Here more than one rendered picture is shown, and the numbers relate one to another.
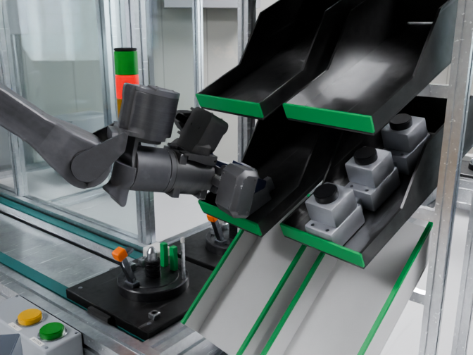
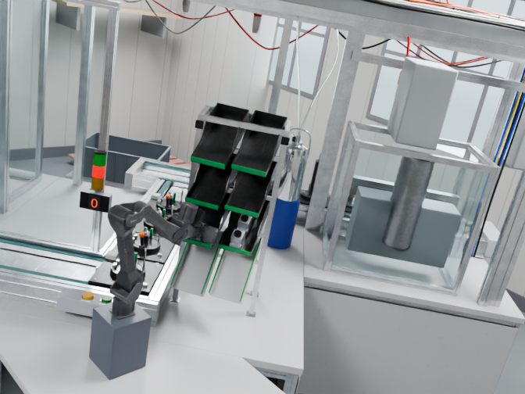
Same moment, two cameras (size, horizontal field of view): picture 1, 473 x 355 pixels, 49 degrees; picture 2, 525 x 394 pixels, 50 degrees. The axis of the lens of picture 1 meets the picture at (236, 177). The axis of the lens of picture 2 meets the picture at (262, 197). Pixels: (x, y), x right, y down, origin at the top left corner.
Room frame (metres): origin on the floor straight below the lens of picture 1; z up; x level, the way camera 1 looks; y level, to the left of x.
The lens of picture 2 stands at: (-0.93, 1.06, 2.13)
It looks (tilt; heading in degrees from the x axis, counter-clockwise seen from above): 20 degrees down; 321
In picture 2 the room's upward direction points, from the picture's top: 11 degrees clockwise
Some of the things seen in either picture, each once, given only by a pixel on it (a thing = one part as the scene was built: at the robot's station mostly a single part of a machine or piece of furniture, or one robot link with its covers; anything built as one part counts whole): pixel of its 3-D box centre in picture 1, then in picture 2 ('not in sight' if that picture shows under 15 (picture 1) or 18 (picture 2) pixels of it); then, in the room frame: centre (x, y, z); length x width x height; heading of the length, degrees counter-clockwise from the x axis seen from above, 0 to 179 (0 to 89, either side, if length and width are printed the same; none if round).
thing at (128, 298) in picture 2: not in sight; (125, 288); (0.55, 0.35, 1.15); 0.09 x 0.07 x 0.06; 20
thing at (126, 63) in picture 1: (126, 63); (99, 159); (1.14, 0.24, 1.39); 0.05 x 0.05 x 0.05
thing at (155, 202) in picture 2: not in sight; (169, 199); (1.51, -0.31, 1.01); 0.24 x 0.24 x 0.13; 51
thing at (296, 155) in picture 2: not in sight; (293, 163); (1.17, -0.81, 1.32); 0.14 x 0.14 x 0.38
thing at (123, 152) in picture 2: not in sight; (124, 159); (2.91, -0.66, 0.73); 0.62 x 0.42 x 0.23; 51
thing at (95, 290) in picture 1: (153, 289); (127, 274); (0.93, 0.16, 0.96); 0.24 x 0.24 x 0.02; 51
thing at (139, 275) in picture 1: (153, 279); (128, 270); (0.93, 0.16, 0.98); 0.14 x 0.14 x 0.02
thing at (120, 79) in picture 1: (127, 86); (98, 170); (1.14, 0.24, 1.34); 0.05 x 0.05 x 0.05
